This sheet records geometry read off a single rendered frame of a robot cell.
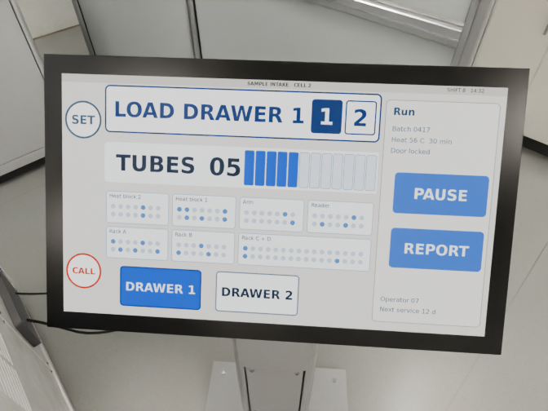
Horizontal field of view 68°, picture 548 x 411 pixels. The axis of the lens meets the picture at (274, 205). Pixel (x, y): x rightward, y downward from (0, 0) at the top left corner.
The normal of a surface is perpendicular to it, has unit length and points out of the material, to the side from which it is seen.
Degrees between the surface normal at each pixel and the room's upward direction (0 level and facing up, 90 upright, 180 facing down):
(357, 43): 90
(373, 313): 50
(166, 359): 0
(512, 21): 90
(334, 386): 5
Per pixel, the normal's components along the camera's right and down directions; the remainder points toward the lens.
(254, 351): -0.07, 0.71
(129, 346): 0.00, -0.70
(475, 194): -0.05, 0.10
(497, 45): -0.68, 0.52
